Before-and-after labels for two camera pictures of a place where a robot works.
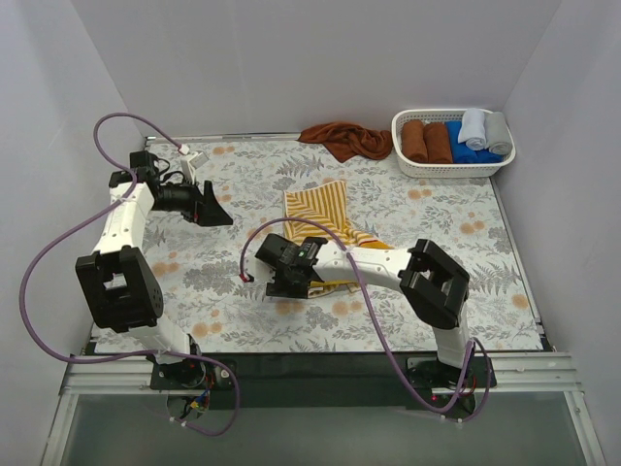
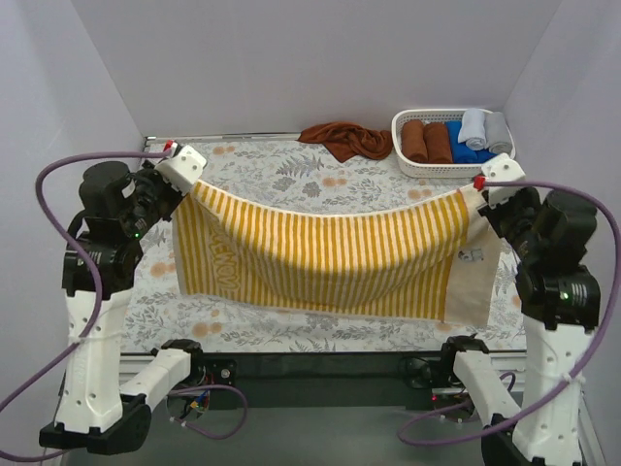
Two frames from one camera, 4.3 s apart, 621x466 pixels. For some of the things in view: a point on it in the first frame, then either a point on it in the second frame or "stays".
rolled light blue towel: (473, 130) stays
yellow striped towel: (319, 212) → (441, 256)
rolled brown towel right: (438, 143) stays
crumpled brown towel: (344, 142) stays
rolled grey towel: (497, 134) stays
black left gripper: (203, 205) → (164, 191)
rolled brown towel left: (412, 140) stays
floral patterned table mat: (213, 285) stays
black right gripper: (279, 284) → (499, 216)
